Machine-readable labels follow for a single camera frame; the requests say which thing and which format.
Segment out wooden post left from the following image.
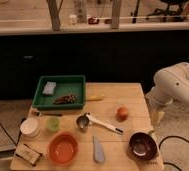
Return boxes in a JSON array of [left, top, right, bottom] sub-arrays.
[[47, 0, 60, 31]]

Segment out black cable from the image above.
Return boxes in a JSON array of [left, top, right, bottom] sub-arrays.
[[158, 134, 189, 171], [0, 108, 19, 147]]

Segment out red object on shelf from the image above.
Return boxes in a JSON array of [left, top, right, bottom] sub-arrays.
[[88, 17, 100, 25]]

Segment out yellow banana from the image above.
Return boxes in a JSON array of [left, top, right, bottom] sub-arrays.
[[86, 95, 105, 101]]

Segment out white ceramic cup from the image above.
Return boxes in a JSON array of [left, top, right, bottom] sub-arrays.
[[20, 117, 40, 137]]

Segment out white bottle on shelf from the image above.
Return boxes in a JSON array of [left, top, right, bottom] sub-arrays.
[[69, 14, 77, 25]]

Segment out black cable left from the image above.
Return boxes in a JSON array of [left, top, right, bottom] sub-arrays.
[[0, 108, 19, 147]]

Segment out wooden post right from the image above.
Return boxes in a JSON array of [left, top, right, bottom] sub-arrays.
[[111, 0, 122, 29]]

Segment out green plastic tray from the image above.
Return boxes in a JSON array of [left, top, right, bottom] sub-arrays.
[[32, 75, 86, 110]]

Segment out metal measuring cup white handle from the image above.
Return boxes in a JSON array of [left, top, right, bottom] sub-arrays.
[[76, 113, 123, 134]]

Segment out orange fruit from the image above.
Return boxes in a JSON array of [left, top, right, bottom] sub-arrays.
[[116, 106, 129, 121]]

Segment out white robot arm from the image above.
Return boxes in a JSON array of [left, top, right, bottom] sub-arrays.
[[145, 62, 189, 127]]

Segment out grey blue sponge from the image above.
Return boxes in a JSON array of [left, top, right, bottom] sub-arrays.
[[43, 82, 56, 95]]

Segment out orange plastic bowl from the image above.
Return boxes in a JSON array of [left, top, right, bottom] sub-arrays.
[[48, 132, 78, 166]]

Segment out brown white wallet box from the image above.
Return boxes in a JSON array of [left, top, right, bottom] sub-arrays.
[[15, 144, 43, 166]]

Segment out green plastic cup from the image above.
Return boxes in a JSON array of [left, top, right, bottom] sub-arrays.
[[46, 117, 60, 132]]

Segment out dark purple bowl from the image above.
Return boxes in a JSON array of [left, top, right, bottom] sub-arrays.
[[129, 132, 158, 161]]

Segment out black cable right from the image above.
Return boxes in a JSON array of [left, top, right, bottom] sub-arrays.
[[158, 134, 189, 171]]

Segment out wooden post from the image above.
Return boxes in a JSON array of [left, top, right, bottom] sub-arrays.
[[111, 0, 122, 29], [47, 0, 60, 31]]

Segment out brown grape bunch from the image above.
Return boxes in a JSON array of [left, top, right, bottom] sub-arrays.
[[53, 95, 75, 104]]

